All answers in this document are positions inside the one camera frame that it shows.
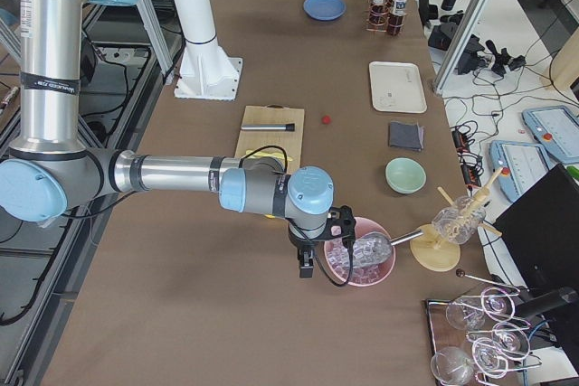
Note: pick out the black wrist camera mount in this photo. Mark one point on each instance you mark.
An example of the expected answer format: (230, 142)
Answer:
(341, 224)

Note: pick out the black monitor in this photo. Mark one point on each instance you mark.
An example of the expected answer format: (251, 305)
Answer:
(540, 230)

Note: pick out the yellow plastic knife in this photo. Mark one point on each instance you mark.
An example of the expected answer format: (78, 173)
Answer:
(277, 155)

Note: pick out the grey folded cloth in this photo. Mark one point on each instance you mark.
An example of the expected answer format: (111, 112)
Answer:
(406, 136)

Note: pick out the tea bottle front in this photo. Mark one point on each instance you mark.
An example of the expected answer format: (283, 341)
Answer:
(396, 16)

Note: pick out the wine glass rack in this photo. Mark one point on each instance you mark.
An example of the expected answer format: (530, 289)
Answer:
(477, 339)

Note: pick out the blue teach pendant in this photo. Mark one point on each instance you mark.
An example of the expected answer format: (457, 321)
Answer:
(523, 164)
(556, 129)

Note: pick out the blue plate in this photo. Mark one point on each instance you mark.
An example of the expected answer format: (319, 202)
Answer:
(324, 10)

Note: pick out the green bowl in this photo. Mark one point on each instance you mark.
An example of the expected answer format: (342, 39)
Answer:
(405, 175)

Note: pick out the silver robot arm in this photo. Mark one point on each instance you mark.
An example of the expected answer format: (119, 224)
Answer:
(49, 171)

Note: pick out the steel muddler black tip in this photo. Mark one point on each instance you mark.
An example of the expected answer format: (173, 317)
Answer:
(287, 127)

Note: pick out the wooden cup stand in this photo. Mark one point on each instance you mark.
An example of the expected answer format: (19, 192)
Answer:
(434, 252)

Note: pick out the aluminium frame post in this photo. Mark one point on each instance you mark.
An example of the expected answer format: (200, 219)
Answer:
(458, 44)

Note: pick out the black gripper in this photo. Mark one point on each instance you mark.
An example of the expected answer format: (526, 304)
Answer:
(302, 246)

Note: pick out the tea bottle back left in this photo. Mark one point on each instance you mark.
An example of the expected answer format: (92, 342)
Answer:
(377, 15)

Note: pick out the wooden cutting board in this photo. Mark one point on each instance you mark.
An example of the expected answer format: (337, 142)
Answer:
(290, 141)

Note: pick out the tea bottle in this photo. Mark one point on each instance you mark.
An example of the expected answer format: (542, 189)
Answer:
(377, 15)
(396, 16)

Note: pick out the cream rabbit tray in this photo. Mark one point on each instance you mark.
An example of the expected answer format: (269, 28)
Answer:
(396, 87)

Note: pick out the blue teach pendant near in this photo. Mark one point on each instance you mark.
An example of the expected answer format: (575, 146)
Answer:
(523, 164)

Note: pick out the metal ice scoop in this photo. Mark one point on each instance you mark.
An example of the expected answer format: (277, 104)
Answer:
(375, 247)

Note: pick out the blue teach pendant far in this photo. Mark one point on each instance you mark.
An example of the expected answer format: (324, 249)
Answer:
(556, 129)

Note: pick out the clear glass mug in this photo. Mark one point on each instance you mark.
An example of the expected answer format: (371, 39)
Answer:
(458, 222)

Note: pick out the copper wire bottle rack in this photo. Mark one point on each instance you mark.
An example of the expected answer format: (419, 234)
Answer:
(388, 6)

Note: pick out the pink bowl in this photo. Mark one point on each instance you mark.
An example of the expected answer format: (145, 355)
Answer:
(384, 264)

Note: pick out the pile of clear ice cubes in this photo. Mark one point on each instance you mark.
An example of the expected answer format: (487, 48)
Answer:
(362, 264)

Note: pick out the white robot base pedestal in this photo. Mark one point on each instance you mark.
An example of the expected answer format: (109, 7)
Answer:
(206, 71)

